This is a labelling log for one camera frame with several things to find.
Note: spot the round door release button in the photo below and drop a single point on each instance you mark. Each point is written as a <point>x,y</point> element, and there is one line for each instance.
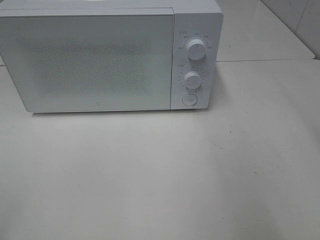
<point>189,100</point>

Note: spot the upper white control knob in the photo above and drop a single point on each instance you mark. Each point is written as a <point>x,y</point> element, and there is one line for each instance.
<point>196,48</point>

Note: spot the white microwave door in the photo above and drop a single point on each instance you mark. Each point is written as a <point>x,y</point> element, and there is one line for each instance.
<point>89,63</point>

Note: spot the lower white timer knob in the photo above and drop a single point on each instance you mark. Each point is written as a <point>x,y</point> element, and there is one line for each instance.
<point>192,80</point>

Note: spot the white microwave oven body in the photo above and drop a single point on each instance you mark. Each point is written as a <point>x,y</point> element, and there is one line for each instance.
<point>191,18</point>

